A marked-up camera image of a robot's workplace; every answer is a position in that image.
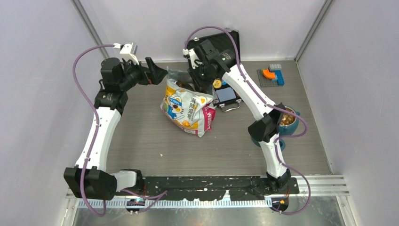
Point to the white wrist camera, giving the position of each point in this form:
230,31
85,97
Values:
192,58
128,51

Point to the teal double pet bowl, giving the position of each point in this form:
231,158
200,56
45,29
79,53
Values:
287,127

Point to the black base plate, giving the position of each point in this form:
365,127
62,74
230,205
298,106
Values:
210,188

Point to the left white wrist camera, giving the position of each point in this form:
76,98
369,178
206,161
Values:
128,51

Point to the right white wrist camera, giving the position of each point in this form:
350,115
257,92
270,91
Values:
192,58

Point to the toy brick assembly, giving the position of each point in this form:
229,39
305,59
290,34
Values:
271,76

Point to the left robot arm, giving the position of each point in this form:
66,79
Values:
89,178

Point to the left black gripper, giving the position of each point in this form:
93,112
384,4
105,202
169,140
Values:
158,73

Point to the yellow dealer button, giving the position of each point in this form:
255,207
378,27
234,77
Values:
217,84

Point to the pet food bag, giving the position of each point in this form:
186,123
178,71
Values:
191,111

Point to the blue playing card deck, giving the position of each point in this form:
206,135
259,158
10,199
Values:
226,94

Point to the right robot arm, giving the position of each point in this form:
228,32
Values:
268,115

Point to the black poker chip case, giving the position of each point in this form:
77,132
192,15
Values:
232,74

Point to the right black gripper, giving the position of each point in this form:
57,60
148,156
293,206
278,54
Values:
199,84

